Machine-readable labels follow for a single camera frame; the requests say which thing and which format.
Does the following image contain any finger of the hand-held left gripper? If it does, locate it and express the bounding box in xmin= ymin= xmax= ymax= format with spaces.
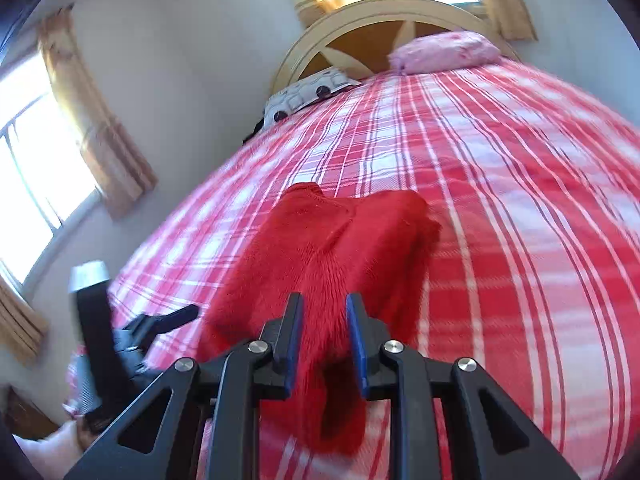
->
xmin=154 ymin=303 xmax=201 ymax=334

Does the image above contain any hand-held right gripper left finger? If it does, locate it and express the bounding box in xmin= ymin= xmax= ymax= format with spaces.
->
xmin=65 ymin=291 xmax=305 ymax=480

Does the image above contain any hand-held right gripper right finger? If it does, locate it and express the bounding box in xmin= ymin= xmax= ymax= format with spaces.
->
xmin=346 ymin=291 xmax=566 ymax=480

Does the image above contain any red printed shirt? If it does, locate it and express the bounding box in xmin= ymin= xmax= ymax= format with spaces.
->
xmin=200 ymin=182 xmax=442 ymax=457

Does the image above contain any person's left forearm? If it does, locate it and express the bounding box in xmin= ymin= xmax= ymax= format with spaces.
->
xmin=12 ymin=407 xmax=103 ymax=471

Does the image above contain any brown wooden furniture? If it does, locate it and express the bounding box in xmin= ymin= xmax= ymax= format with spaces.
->
xmin=2 ymin=385 xmax=58 ymax=443

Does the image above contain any side window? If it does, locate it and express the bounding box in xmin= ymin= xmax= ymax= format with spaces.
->
xmin=0 ymin=47 xmax=101 ymax=291

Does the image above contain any red white plaid blanket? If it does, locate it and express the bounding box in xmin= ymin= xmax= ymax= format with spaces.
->
xmin=107 ymin=57 xmax=640 ymax=480

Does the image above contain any white patterned pillow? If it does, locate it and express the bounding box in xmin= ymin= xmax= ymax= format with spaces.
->
xmin=262 ymin=66 xmax=361 ymax=128

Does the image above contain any pink pillow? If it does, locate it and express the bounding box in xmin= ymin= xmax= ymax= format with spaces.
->
xmin=389 ymin=31 xmax=503 ymax=76

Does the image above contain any cream arched wooden headboard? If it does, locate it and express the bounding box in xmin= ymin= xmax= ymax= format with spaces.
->
xmin=270 ymin=0 xmax=521 ymax=96

